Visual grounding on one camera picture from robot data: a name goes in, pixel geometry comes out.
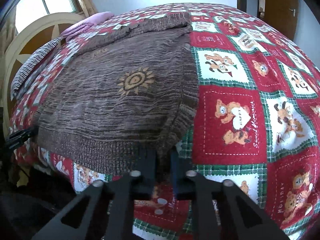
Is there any brown knitted sweater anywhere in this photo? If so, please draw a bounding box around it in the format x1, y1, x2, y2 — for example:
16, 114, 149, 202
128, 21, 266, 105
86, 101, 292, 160
33, 12, 199, 175

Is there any grey striped pillow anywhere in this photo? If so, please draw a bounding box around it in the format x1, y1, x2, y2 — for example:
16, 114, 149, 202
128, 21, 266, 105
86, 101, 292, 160
10, 36, 65, 100

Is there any red patchwork bear bedspread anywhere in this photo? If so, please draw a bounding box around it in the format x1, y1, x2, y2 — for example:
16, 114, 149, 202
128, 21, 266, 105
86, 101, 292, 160
9, 3, 319, 239

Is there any cream and brown headboard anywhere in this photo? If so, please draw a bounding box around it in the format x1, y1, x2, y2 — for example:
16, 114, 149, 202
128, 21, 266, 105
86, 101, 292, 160
1, 12, 85, 135

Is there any folded purple blanket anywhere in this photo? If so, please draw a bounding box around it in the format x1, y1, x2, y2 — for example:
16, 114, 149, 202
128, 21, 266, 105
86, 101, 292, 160
60, 11, 114, 42

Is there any window with grey frame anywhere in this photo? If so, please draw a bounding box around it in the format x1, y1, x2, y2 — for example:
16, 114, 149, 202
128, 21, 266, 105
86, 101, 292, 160
15, 0, 82, 33

